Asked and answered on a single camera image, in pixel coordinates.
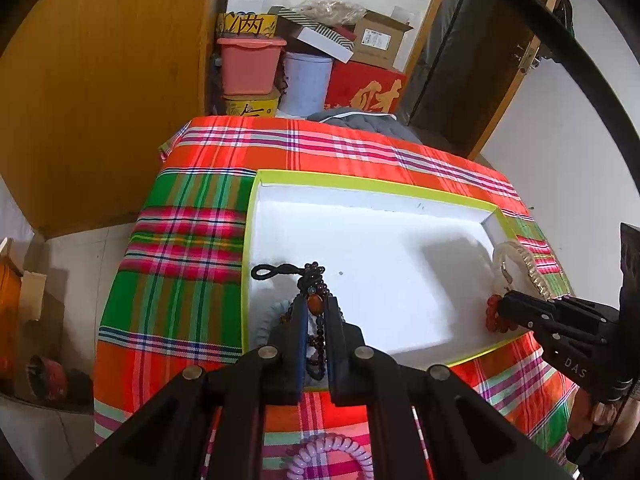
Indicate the red gift box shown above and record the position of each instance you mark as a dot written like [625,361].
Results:
[360,90]

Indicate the yellow printed box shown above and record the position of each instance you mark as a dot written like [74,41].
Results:
[250,105]
[245,25]

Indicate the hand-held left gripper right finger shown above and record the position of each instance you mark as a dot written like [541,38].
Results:
[333,345]

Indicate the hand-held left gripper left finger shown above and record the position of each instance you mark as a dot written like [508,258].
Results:
[299,345]

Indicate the cream translucent bangle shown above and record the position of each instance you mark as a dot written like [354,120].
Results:
[500,260]

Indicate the white tray with green rim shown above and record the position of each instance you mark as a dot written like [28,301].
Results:
[375,260]

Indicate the orange container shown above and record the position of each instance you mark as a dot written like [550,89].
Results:
[9,310]

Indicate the grey garment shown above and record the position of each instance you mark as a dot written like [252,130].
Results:
[370,122]

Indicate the person's right hand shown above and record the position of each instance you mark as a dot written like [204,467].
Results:
[595,417]

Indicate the clear plastic bag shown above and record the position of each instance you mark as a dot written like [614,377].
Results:
[330,11]

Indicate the pink plastic bin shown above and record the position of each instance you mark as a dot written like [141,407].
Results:
[250,67]

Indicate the cardboard piece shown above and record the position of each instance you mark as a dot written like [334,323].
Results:
[32,290]

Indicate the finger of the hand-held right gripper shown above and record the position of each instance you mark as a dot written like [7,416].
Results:
[525,321]
[560,307]

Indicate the brown cardboard box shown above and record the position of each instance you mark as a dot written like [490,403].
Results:
[377,40]

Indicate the lavender plastic bucket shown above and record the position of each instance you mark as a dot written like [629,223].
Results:
[305,85]

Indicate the striped white box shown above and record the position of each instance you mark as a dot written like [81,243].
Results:
[320,40]

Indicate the dark brown door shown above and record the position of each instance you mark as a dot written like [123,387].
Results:
[450,60]

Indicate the red and black tin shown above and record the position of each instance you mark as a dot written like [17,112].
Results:
[47,377]

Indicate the wooden wardrobe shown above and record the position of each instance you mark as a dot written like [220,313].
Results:
[125,85]

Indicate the plaid cloth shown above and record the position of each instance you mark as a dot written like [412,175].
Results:
[175,260]

